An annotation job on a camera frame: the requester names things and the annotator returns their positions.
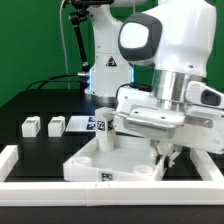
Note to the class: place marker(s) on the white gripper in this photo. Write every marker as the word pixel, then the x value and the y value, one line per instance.
pixel 203 107

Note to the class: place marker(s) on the white U-shaped fence wall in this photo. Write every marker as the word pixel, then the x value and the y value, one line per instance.
pixel 210 191

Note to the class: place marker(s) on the white square tabletop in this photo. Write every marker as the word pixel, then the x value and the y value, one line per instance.
pixel 132 159

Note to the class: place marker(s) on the white marker plate with tags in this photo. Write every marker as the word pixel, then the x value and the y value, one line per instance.
pixel 81 124

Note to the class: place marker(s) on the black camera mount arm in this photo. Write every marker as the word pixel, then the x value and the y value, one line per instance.
pixel 81 15

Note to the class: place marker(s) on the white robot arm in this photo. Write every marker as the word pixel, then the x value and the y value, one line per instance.
pixel 176 39

